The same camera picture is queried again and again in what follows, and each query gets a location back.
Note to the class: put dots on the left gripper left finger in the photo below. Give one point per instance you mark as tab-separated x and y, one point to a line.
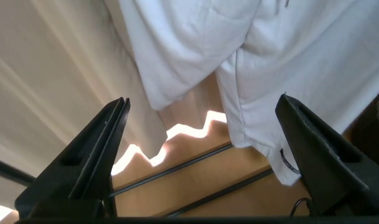
83	161

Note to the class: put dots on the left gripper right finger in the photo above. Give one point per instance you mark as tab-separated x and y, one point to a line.
313	155

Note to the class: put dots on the black clothes rack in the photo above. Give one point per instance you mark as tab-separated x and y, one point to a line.
176	168

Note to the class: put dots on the pale grey shorts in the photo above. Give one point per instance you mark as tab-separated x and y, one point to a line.
285	62

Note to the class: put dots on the white laundry basket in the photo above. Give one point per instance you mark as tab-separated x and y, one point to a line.
372	137

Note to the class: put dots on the beige curtain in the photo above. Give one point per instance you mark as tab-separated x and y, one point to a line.
52	77

